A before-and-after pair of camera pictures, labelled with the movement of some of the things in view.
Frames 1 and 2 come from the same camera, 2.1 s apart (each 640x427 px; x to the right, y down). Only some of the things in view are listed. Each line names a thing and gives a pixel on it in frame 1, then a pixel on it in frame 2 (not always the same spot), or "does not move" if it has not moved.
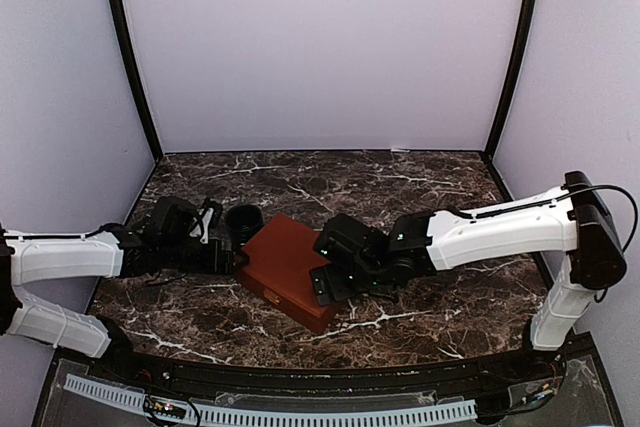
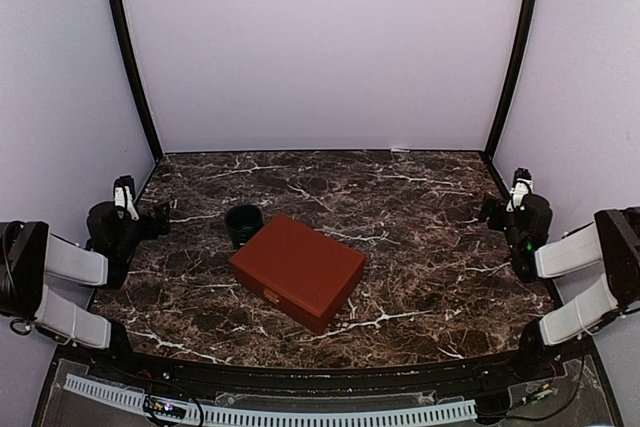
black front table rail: x=141 y=363 does not move
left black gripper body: x=210 y=265 → x=151 y=232
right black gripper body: x=360 y=283 → x=495 y=222
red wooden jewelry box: x=280 y=260 does not move
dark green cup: x=243 y=221 does not move
